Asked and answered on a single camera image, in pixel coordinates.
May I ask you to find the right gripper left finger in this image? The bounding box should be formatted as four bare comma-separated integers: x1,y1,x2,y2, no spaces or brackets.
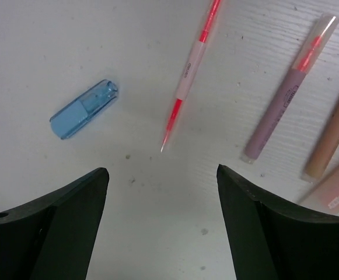
0,168,109,279

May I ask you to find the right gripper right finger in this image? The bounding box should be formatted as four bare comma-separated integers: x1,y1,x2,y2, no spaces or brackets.
217,165,339,279

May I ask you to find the brown highlighter pen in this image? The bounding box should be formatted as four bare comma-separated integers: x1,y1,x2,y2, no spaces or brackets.
302,99,339,183

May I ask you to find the red and white pen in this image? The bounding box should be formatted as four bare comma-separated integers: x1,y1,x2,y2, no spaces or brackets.
160,0,222,152

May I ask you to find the orange pink highlighter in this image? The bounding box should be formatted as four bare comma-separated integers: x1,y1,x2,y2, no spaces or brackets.
299,166,339,215

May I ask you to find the blue transparent capped item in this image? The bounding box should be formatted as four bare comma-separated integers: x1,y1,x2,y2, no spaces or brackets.
50,79,119,140

